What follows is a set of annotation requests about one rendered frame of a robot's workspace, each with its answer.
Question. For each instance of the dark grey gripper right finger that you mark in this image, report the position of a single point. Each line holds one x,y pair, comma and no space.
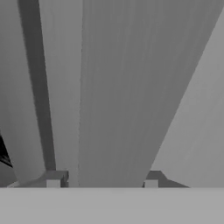
154,176

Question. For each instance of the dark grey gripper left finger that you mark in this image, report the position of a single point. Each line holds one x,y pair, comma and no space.
55,176

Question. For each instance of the grey fridge door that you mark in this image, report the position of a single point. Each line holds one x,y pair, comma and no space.
62,73
131,87

